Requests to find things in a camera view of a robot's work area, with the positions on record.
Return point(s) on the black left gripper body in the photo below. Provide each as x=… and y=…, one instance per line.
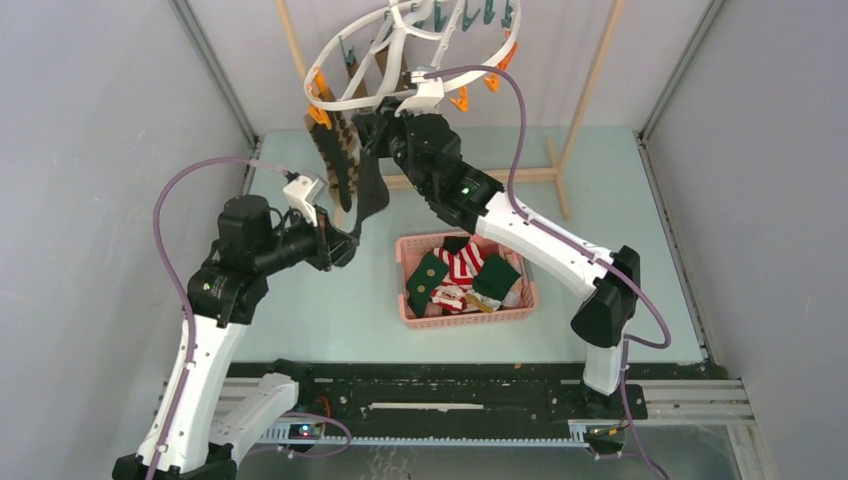
x=290, y=246

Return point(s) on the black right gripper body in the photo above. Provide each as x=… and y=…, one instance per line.
x=394, y=144

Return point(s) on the black blue white sock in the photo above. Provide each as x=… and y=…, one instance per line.
x=455, y=244

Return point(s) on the red white striped sock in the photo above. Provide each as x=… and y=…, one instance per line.
x=449, y=294
x=463, y=266

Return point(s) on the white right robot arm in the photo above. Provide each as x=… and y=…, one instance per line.
x=601, y=279

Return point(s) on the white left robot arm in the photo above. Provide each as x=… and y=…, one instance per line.
x=186, y=441

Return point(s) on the white oval clip hanger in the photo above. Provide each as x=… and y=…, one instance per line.
x=463, y=42

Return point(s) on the pink plastic basket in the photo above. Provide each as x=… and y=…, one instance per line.
x=520, y=302

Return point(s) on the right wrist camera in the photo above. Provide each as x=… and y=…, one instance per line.
x=428, y=92

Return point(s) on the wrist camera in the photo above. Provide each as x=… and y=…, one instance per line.
x=300, y=193
x=428, y=92

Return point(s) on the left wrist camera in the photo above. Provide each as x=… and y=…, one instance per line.
x=300, y=193

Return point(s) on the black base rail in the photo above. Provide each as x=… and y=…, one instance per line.
x=475, y=402

